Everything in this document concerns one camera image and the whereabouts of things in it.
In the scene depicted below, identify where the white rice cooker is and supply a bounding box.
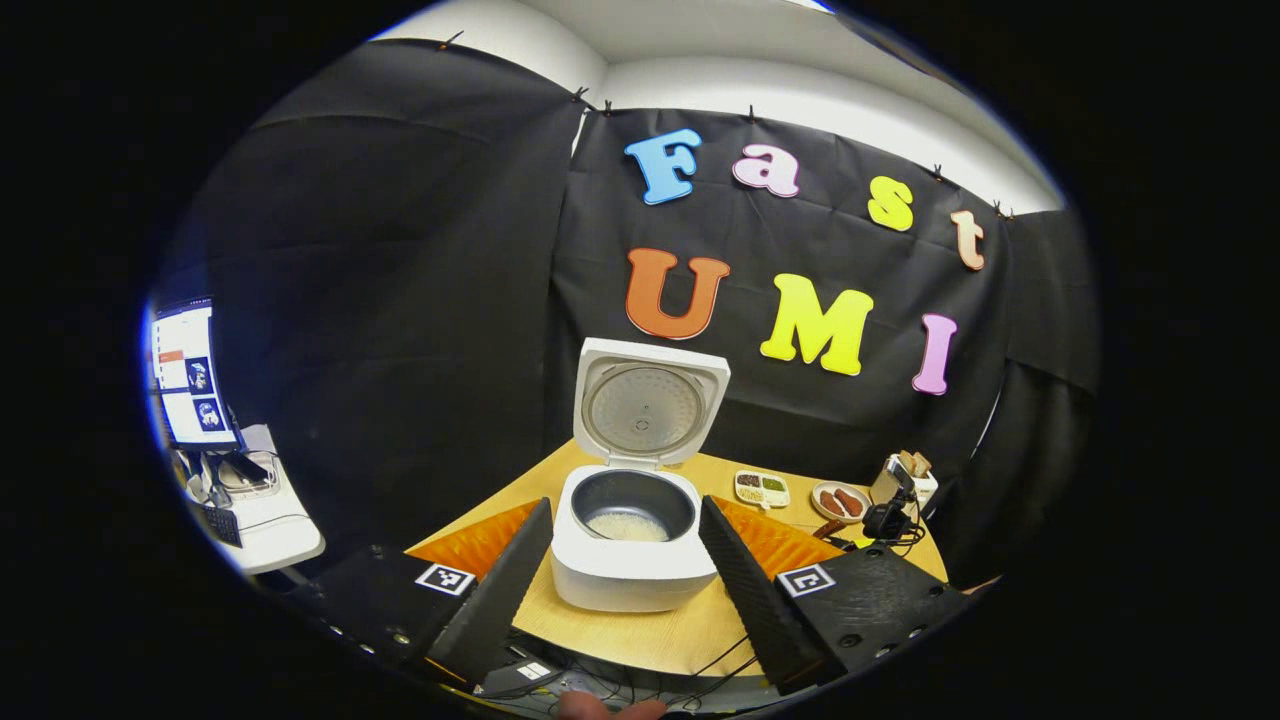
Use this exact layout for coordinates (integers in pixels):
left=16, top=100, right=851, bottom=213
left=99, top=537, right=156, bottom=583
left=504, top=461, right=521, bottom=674
left=550, top=338, right=732, bottom=613

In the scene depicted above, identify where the plate with meat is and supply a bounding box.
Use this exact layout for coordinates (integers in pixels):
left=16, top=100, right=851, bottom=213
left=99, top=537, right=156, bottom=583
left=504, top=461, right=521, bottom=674
left=810, top=480, right=874, bottom=524

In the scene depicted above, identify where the white divided grain dish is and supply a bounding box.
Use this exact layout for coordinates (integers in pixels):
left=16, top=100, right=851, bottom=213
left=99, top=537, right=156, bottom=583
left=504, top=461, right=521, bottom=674
left=733, top=470, right=791, bottom=510

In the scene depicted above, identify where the black backdrop cloth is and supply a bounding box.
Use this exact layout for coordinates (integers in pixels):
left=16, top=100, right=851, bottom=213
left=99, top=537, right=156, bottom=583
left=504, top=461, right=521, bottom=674
left=150, top=40, right=1101, bottom=591

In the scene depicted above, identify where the black cable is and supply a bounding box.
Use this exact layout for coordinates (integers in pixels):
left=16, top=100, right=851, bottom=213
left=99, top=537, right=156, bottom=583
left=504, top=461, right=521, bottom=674
left=660, top=632, right=763, bottom=711

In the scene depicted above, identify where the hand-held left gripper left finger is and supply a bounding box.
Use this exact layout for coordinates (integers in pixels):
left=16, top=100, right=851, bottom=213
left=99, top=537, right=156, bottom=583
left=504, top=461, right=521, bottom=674
left=283, top=498, right=557, bottom=691

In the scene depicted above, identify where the black power adapter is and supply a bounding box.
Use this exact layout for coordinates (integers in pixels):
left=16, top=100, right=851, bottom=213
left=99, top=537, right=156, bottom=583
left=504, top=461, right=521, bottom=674
left=480, top=655, right=563, bottom=698

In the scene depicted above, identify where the white toaster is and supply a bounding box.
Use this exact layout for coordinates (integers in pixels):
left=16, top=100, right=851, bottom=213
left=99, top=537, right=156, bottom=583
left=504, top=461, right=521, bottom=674
left=870, top=455, right=940, bottom=507

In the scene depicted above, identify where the black keyboard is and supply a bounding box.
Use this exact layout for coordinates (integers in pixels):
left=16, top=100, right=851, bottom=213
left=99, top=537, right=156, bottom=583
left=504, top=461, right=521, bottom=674
left=200, top=500, right=244, bottom=549

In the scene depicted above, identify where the computer monitor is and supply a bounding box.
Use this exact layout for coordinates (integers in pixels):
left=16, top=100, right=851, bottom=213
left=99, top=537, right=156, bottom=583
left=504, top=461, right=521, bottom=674
left=150, top=298, right=242, bottom=452

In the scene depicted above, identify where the white side desk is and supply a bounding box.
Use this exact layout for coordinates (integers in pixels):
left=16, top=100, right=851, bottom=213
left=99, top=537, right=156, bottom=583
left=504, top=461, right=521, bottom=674
left=170, top=425, right=327, bottom=576

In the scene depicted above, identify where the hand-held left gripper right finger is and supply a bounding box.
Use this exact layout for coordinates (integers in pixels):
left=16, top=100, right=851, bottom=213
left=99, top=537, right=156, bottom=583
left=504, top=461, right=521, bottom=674
left=697, top=495, right=973, bottom=698

